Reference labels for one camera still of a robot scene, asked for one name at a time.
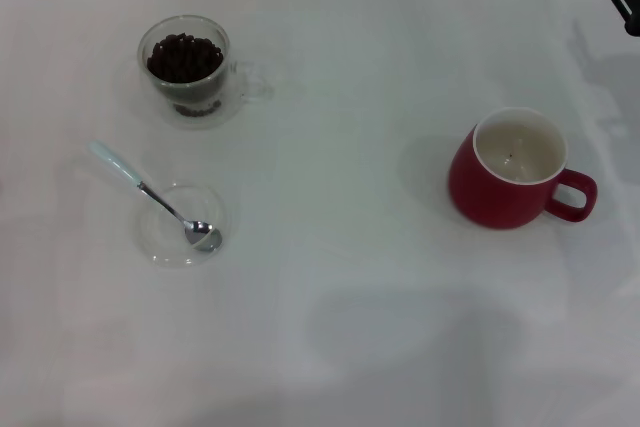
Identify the clear glass saucer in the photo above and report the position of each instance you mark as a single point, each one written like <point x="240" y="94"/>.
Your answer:
<point x="160" y="243"/>

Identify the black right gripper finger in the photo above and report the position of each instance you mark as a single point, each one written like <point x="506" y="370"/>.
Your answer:
<point x="631" y="12"/>

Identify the dark roasted coffee beans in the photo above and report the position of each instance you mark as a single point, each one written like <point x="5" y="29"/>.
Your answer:
<point x="185" y="59"/>

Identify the red mug white inside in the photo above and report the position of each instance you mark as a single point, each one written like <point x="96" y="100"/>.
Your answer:
<point x="490" y="202"/>

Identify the clear double-wall glass cup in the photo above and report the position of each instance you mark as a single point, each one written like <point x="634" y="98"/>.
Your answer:
<point x="195" y="120"/>

